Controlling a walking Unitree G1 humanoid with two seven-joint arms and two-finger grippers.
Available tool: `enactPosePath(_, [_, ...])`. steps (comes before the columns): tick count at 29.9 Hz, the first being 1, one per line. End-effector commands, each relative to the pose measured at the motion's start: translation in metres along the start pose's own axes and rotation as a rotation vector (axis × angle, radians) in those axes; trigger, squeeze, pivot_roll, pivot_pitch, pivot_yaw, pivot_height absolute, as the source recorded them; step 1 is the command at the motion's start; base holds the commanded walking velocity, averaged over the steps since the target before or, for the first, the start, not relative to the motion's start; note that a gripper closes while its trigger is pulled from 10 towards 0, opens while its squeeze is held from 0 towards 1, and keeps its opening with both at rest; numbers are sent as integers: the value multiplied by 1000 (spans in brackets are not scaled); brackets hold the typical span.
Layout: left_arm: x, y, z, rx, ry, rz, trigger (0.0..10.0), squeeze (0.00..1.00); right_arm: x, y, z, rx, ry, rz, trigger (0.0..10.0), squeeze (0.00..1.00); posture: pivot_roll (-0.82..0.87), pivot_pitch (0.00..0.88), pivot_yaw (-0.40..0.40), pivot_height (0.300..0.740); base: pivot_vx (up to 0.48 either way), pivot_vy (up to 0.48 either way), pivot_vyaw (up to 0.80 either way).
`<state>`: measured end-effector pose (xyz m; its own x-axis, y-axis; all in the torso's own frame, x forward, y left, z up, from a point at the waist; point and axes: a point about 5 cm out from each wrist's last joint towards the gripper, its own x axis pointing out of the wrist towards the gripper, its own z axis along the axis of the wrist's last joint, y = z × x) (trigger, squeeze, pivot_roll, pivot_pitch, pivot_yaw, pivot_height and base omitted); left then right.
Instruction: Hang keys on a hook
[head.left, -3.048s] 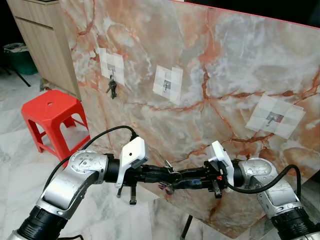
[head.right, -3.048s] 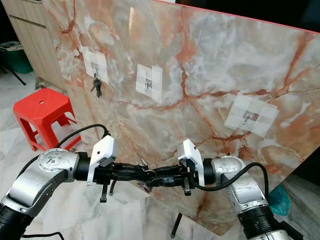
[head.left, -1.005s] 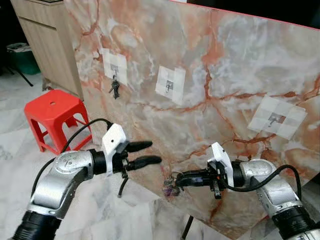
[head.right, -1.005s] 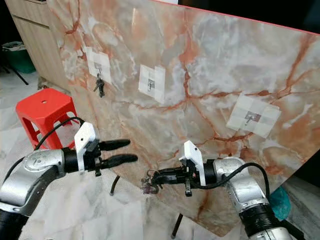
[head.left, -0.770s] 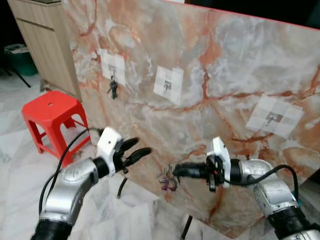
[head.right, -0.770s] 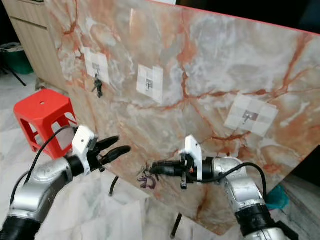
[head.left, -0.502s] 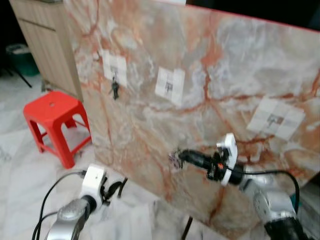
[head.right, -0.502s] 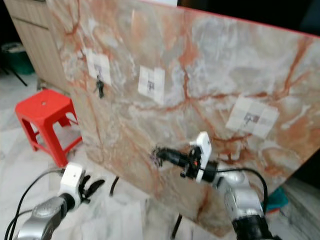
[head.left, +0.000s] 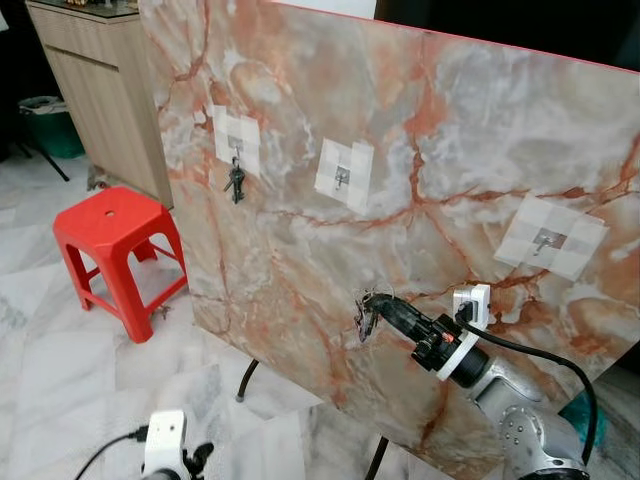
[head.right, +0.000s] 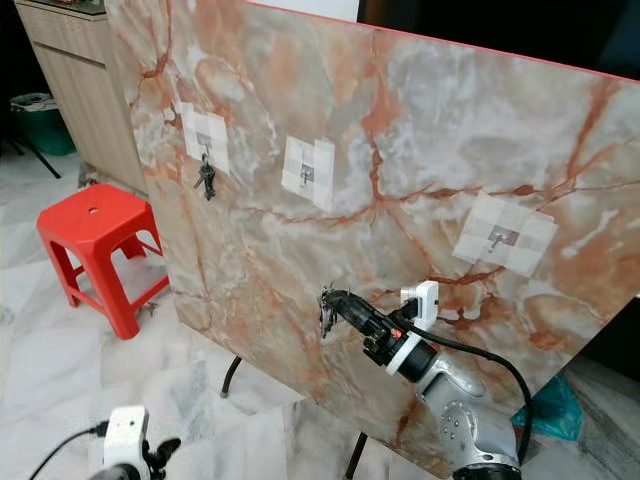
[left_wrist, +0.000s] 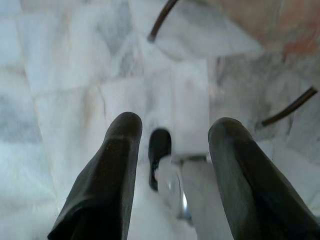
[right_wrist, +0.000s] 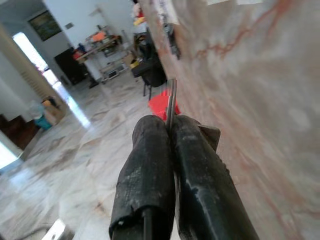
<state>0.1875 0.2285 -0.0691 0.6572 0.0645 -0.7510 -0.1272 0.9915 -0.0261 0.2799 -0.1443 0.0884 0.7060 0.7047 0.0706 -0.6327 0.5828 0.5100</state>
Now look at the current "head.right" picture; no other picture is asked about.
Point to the light wooden cabinet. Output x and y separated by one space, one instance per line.
80 80

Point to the silver keys bunch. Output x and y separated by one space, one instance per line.
206 180

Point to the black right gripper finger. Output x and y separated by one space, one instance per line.
350 322
355 305

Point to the teal plastic bag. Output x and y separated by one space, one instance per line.
550 410

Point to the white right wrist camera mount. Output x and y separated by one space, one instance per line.
423 300

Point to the clear adhesive metal hook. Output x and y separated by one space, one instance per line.
205 133
308 173
505 235

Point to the red plastic stool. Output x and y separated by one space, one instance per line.
95 212

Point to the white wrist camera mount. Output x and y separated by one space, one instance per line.
125 440
423 300

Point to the marble pattern board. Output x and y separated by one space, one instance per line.
410 230

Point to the black stand leg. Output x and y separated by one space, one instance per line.
40 162

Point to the green bin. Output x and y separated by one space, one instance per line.
45 125

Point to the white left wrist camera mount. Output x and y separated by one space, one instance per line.
125 440

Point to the black board leg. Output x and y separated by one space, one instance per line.
232 376
357 456

